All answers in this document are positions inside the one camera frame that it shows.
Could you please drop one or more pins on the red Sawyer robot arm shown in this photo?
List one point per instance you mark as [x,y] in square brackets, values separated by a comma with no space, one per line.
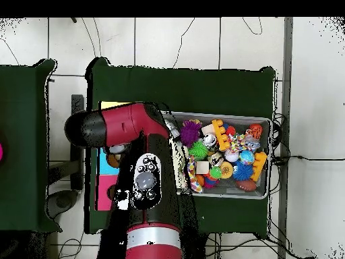
[153,243]

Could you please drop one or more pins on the shallow clear mesh bin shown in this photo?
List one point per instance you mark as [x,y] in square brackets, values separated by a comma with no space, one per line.
[237,195]

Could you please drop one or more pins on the wooden box with three holes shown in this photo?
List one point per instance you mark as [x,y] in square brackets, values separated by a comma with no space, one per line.
[105,197]

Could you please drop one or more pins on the purple spiky ball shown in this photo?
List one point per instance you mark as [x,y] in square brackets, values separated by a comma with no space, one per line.
[191,133]

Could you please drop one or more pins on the green spiky ball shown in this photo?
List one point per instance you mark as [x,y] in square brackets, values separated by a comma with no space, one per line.
[198,151]

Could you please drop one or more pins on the silver metal can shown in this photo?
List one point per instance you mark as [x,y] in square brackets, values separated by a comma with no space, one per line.
[209,142]

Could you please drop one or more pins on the colourful patterned cloth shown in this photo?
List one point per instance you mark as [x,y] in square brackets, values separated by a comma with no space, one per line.
[193,175]

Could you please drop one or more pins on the orange toy building block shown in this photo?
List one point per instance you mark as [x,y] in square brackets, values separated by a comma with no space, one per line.
[221,135]
[259,164]

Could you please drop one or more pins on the green spiky monster toy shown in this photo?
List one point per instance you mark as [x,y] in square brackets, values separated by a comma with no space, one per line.
[215,172]

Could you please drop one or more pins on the dark green table cloth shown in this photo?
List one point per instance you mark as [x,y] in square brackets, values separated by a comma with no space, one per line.
[24,151]
[215,86]

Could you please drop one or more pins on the small blue spiky ball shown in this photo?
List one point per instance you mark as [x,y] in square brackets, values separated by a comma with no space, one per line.
[242,171]

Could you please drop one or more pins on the orange tiger striped toy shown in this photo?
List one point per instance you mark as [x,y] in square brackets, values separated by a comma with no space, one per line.
[256,131]

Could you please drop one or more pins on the pink round object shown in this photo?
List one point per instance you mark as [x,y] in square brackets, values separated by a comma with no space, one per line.
[1,152]

